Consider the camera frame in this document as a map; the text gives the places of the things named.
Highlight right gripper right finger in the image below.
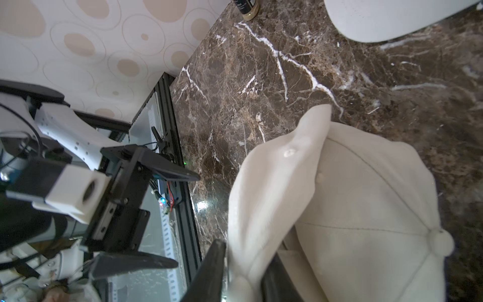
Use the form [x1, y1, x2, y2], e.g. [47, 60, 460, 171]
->
[262, 254, 303, 302]

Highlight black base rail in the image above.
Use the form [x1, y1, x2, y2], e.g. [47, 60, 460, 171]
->
[127, 73, 199, 301]

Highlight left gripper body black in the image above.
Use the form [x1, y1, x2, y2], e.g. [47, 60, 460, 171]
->
[0, 145, 155, 257]

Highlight white perforated cable duct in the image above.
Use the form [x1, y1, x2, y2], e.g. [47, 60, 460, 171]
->
[147, 103, 181, 301]

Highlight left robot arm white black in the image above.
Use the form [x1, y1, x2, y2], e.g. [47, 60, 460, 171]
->
[1, 80, 199, 279]

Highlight small dark bottle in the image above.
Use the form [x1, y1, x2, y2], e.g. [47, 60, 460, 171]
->
[232, 0, 260, 21]

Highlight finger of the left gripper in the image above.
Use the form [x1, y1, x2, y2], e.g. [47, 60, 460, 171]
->
[89, 251, 179, 279]
[139, 147, 201, 182]

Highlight white colorado cap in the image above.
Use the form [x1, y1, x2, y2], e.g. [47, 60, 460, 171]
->
[227, 104, 332, 301]
[279, 123, 455, 301]

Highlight white Colorado cap front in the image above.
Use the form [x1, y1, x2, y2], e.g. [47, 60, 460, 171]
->
[279, 123, 455, 301]

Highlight white cap back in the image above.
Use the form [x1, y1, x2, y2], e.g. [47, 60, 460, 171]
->
[324, 0, 480, 43]

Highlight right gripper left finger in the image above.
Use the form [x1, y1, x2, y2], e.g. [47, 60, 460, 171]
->
[181, 239, 226, 302]

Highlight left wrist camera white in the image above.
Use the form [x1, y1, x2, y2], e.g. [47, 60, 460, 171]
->
[32, 164, 111, 225]

